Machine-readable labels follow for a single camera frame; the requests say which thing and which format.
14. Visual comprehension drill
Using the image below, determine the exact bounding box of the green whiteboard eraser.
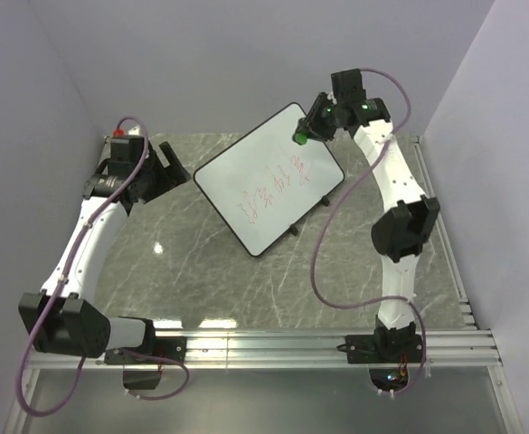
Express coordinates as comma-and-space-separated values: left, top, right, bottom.
292, 129, 308, 146

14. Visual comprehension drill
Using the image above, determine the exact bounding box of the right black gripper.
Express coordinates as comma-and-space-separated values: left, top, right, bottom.
295, 92, 343, 144

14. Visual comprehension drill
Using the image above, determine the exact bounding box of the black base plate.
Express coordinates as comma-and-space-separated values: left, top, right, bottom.
342, 335, 425, 364
103, 336, 187, 365

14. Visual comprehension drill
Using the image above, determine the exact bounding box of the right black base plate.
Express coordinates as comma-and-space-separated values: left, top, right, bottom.
342, 335, 425, 364

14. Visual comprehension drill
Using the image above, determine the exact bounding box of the white whiteboard black frame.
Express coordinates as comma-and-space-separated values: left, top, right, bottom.
193, 102, 345, 258

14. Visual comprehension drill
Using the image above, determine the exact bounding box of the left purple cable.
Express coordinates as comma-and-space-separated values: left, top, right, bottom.
14, 116, 191, 416

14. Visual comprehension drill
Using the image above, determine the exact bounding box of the purple cable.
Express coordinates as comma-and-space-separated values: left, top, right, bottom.
14, 116, 191, 416
311, 67, 428, 401

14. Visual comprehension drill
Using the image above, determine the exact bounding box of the aluminium rail frame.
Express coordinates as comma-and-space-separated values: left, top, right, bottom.
1, 135, 505, 434

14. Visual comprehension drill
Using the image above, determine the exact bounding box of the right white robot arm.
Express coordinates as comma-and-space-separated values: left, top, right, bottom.
293, 92, 440, 364

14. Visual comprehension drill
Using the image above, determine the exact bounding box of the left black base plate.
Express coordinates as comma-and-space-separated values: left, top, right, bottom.
103, 336, 187, 365

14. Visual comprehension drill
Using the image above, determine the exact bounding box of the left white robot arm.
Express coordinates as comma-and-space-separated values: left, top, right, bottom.
18, 136, 191, 363

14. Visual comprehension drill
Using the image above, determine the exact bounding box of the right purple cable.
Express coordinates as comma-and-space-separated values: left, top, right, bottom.
311, 67, 428, 401

